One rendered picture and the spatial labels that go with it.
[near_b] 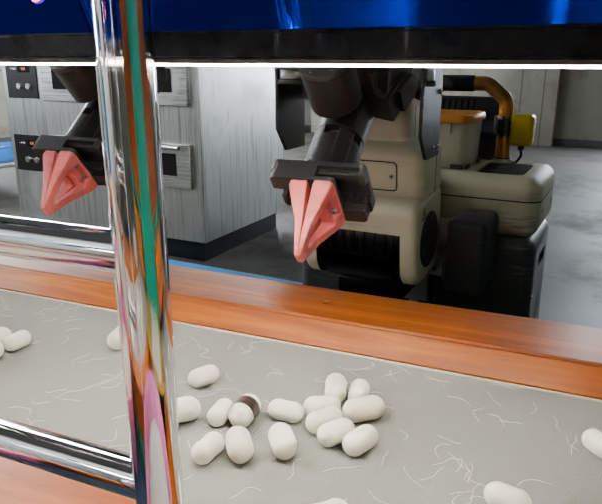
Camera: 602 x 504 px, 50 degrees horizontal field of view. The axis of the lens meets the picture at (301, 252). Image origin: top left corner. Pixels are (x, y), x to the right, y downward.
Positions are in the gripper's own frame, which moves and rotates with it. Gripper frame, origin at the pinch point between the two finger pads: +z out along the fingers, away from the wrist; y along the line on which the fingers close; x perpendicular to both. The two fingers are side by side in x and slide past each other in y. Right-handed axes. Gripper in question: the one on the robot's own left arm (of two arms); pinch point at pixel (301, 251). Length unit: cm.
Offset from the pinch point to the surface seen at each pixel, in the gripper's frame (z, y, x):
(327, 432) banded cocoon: 17.5, 8.2, -1.7
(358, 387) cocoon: 11.7, 8.4, 3.1
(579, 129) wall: -560, 34, 570
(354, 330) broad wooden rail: 2.8, 4.2, 10.5
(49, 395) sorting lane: 19.8, -18.9, -1.8
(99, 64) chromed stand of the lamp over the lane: 14.7, 6.2, -36.9
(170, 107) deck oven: -164, -162, 148
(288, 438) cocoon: 19.1, 5.8, -3.6
